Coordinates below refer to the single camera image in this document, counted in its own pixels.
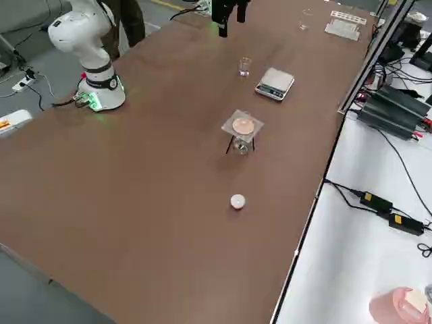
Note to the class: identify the small glass beaker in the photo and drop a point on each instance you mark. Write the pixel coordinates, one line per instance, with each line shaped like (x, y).
(244, 67)

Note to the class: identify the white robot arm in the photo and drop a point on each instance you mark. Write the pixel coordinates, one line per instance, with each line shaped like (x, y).
(87, 44)
(204, 5)

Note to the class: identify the large glass beaker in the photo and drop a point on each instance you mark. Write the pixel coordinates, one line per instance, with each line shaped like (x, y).
(307, 20)

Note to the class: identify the silver digital balance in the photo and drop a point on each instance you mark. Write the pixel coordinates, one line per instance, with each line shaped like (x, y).
(275, 82)

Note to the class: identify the person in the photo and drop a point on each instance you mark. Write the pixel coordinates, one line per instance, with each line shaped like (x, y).
(133, 23)

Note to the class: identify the white test tube rack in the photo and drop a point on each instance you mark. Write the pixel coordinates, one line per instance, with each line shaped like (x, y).
(344, 27)

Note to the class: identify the black tripod stand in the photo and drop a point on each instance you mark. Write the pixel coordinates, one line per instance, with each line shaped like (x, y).
(229, 145)

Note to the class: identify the glass alcohol lamp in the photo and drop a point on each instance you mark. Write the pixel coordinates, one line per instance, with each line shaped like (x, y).
(242, 145)

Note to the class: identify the black power supply unit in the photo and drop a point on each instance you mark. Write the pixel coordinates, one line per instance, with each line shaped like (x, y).
(388, 121)
(401, 101)

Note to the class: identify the small white round jar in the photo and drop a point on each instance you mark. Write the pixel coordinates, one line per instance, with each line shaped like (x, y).
(238, 201)

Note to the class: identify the white power strip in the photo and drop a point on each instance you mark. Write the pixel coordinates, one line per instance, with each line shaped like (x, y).
(23, 84)

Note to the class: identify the white box orange label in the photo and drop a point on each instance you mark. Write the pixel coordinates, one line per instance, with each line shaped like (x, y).
(13, 121)

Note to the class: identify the black power adapter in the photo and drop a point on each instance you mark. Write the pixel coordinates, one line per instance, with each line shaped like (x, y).
(405, 223)
(376, 202)

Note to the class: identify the pink plastic cup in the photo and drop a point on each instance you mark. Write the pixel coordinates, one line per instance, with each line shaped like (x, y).
(395, 307)

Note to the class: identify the aluminium frame post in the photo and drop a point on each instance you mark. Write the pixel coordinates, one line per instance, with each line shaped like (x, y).
(373, 57)

